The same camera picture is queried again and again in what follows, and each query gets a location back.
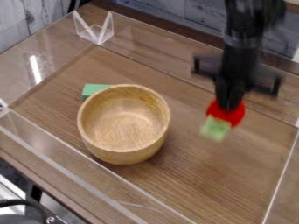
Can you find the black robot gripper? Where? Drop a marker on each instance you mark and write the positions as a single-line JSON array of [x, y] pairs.
[[250, 19]]

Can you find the red plush strawberry green leaves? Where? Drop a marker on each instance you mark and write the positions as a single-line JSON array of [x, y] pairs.
[[221, 121]]

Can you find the wooden bowl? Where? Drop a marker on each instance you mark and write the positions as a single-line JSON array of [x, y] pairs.
[[123, 121]]

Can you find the green rectangular block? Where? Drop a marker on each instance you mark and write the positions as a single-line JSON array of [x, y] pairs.
[[91, 89]]

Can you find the clear acrylic tray wall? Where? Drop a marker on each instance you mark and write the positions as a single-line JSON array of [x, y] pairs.
[[241, 181]]

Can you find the clear acrylic corner bracket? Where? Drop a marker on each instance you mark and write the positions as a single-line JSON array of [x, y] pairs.
[[98, 34]]

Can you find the black table leg bracket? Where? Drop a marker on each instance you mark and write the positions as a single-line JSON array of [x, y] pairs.
[[38, 210]]

